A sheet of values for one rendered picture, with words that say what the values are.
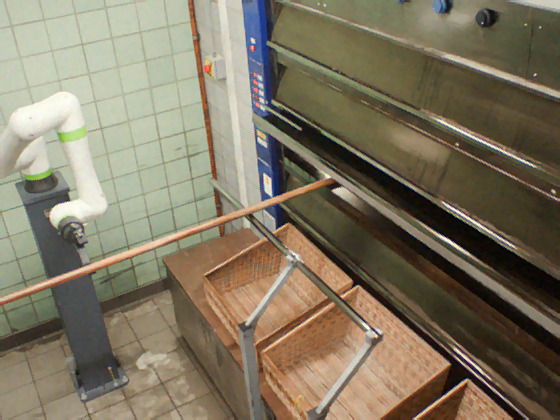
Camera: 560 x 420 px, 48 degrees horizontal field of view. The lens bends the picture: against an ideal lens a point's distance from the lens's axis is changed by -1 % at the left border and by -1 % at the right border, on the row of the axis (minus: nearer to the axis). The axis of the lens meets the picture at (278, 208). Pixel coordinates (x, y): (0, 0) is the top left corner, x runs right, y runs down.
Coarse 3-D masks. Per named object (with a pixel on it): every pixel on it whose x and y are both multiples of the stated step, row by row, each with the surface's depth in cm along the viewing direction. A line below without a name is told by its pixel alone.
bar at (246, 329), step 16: (224, 192) 272; (240, 208) 260; (256, 224) 249; (272, 240) 239; (288, 256) 229; (288, 272) 230; (304, 272) 222; (272, 288) 231; (320, 288) 214; (336, 304) 206; (256, 320) 232; (352, 320) 200; (240, 336) 234; (368, 336) 192; (368, 352) 194; (256, 368) 242; (352, 368) 194; (256, 384) 246; (336, 384) 195; (256, 400) 250; (256, 416) 254; (320, 416) 194
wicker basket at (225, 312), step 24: (264, 240) 305; (288, 240) 309; (240, 264) 304; (264, 264) 312; (312, 264) 291; (240, 288) 309; (264, 288) 308; (288, 288) 307; (312, 288) 293; (336, 288) 276; (216, 312) 295; (240, 312) 295; (264, 312) 293; (288, 312) 292; (312, 312) 263; (264, 336) 279
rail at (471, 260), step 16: (272, 128) 264; (304, 144) 246; (320, 160) 236; (352, 176) 222; (368, 192) 213; (400, 208) 202; (416, 224) 194; (448, 240) 185; (464, 256) 178; (496, 272) 171; (512, 288) 165; (528, 304) 161; (544, 304) 158
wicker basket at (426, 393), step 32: (320, 320) 260; (384, 320) 250; (288, 352) 259; (320, 352) 268; (352, 352) 267; (384, 352) 252; (416, 352) 236; (288, 384) 236; (320, 384) 253; (352, 384) 252; (384, 384) 251; (416, 384) 238; (352, 416) 238; (384, 416) 215; (416, 416) 226
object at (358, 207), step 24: (312, 168) 284; (336, 192) 264; (360, 216) 251; (384, 216) 246; (408, 240) 231; (432, 264) 218; (456, 288) 210; (480, 288) 205; (504, 312) 195; (528, 336) 186; (552, 336) 184; (552, 360) 180
